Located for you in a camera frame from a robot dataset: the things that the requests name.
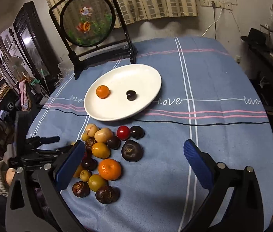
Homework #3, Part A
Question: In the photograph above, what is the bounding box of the small dark plum isolated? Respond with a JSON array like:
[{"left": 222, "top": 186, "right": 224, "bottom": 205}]
[{"left": 126, "top": 90, "right": 137, "bottom": 101}]

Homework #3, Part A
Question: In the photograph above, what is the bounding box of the green yellow round fruit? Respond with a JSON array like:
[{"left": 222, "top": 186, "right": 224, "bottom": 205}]
[{"left": 88, "top": 174, "right": 108, "bottom": 192}]

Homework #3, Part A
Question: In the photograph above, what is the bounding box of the red cherry tomato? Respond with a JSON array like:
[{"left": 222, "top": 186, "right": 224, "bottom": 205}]
[
  {"left": 117, "top": 126, "right": 131, "bottom": 140},
  {"left": 83, "top": 151, "right": 88, "bottom": 160}
]

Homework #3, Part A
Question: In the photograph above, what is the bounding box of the beige oblong fruit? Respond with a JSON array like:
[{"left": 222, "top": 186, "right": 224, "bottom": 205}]
[{"left": 94, "top": 127, "right": 113, "bottom": 143}]

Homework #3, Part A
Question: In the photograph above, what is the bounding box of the white round plate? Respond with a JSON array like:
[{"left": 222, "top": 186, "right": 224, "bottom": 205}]
[{"left": 84, "top": 64, "right": 162, "bottom": 122}]

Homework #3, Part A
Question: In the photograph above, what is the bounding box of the orange tangerine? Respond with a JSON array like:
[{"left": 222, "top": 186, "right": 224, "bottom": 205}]
[
  {"left": 96, "top": 85, "right": 110, "bottom": 99},
  {"left": 98, "top": 159, "right": 122, "bottom": 181}
]

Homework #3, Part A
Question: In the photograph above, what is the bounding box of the wall power strip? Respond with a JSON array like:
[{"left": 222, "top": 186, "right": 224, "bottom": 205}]
[{"left": 199, "top": 0, "right": 232, "bottom": 10}]

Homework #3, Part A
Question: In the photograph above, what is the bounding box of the dark brown mangosteen front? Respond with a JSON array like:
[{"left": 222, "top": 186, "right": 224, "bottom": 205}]
[{"left": 95, "top": 185, "right": 120, "bottom": 205}]

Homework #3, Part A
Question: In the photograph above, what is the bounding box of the blue striped tablecloth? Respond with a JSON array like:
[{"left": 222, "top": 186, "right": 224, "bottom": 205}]
[{"left": 26, "top": 37, "right": 273, "bottom": 232}]

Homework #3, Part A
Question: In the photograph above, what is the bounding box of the green broom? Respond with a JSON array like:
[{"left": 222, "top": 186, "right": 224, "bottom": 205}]
[{"left": 30, "top": 68, "right": 50, "bottom": 97}]

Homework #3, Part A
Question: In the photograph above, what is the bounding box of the large dark mangosteen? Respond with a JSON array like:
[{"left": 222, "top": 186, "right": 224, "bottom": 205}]
[{"left": 121, "top": 139, "right": 143, "bottom": 162}]

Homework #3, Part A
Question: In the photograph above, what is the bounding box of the yellow orange tomato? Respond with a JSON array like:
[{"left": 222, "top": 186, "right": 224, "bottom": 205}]
[{"left": 91, "top": 142, "right": 111, "bottom": 159}]

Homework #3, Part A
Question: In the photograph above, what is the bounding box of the dark plum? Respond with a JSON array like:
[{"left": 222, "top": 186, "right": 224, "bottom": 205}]
[
  {"left": 106, "top": 136, "right": 121, "bottom": 150},
  {"left": 81, "top": 158, "right": 98, "bottom": 171},
  {"left": 130, "top": 126, "right": 145, "bottom": 139}
]

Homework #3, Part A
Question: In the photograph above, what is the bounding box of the white power cable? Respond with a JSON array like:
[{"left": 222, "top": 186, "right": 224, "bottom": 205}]
[{"left": 201, "top": 6, "right": 224, "bottom": 38}]

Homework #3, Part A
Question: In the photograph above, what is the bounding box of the dark brown speckled mangosteen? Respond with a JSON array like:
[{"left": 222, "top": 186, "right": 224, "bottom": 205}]
[{"left": 85, "top": 137, "right": 96, "bottom": 153}]

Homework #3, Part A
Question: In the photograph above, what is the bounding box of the round painted screen on stand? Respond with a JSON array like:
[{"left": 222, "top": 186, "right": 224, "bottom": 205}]
[{"left": 49, "top": 0, "right": 137, "bottom": 79}]

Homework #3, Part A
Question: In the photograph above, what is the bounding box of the dark wooden cabinet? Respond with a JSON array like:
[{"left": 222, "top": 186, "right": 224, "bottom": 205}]
[{"left": 13, "top": 1, "right": 60, "bottom": 86}]

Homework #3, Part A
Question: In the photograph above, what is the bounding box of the large tan round fruit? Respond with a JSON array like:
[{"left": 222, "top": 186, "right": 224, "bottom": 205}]
[{"left": 73, "top": 164, "right": 83, "bottom": 179}]

